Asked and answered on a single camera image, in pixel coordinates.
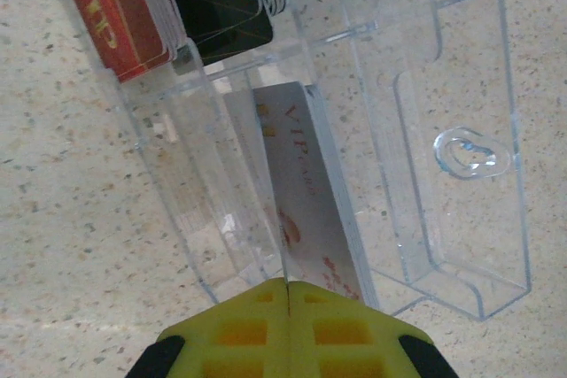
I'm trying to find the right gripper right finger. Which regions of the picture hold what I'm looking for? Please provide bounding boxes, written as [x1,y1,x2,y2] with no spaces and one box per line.
[287,281,460,378]

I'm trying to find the white VIP card stack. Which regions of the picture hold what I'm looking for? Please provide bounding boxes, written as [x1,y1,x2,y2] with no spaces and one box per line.
[223,81,381,308]

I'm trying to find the black card stack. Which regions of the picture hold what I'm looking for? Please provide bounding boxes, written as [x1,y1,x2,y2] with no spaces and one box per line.
[157,0,289,67]

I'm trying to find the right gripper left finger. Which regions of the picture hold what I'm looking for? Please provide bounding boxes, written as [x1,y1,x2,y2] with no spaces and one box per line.
[126,278,289,378]

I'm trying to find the clear acrylic card stand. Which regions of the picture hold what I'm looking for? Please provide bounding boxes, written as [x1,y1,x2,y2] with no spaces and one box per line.
[95,0,532,322]

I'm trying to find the red card stack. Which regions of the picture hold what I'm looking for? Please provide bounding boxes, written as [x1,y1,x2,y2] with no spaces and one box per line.
[51,0,181,83]

